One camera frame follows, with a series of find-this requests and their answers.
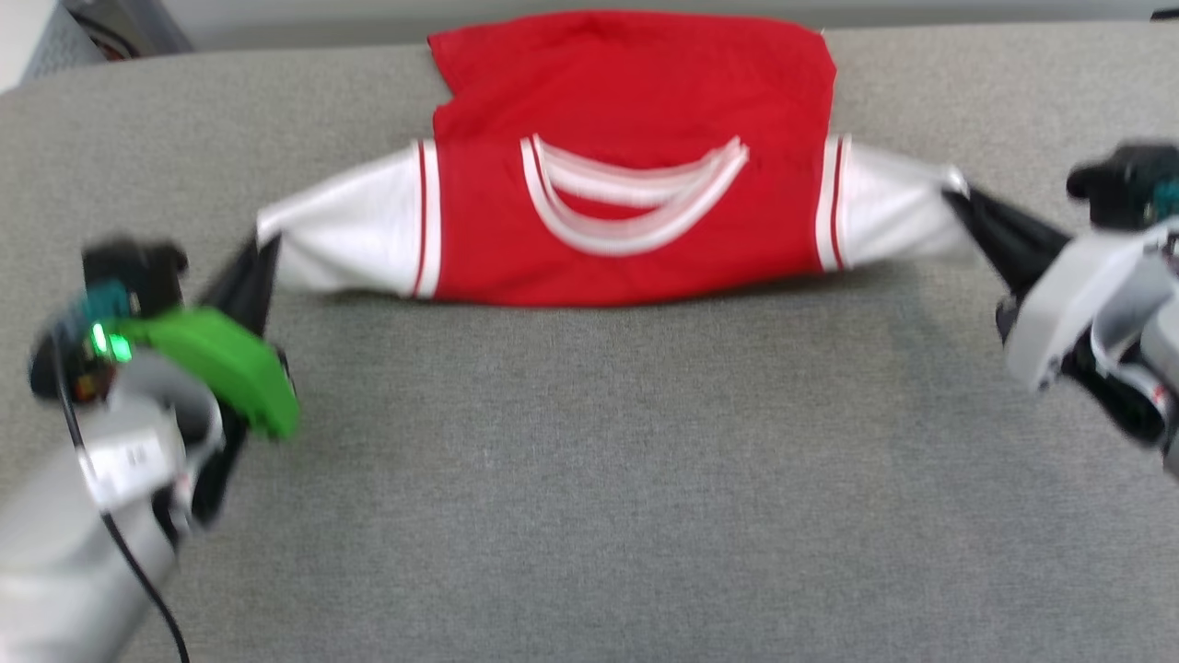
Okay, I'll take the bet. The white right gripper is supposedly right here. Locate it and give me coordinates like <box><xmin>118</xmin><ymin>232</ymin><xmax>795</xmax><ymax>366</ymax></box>
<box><xmin>942</xmin><ymin>188</ymin><xmax>1179</xmax><ymax>397</ymax></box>

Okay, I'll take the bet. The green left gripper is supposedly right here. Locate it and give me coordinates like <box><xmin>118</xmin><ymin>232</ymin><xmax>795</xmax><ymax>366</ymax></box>
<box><xmin>28</xmin><ymin>237</ymin><xmax>301</xmax><ymax>537</ymax></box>

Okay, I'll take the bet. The red and white jersey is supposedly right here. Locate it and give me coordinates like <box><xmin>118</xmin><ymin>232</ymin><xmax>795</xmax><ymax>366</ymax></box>
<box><xmin>256</xmin><ymin>9</ymin><xmax>970</xmax><ymax>307</ymax></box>

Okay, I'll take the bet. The white partition panel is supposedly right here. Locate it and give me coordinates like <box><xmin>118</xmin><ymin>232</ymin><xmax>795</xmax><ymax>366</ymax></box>
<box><xmin>152</xmin><ymin>0</ymin><xmax>1179</xmax><ymax>52</ymax></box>

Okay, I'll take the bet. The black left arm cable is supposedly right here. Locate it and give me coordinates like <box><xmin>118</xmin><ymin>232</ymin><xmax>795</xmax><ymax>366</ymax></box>
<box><xmin>51</xmin><ymin>281</ymin><xmax>190</xmax><ymax>663</ymax></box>

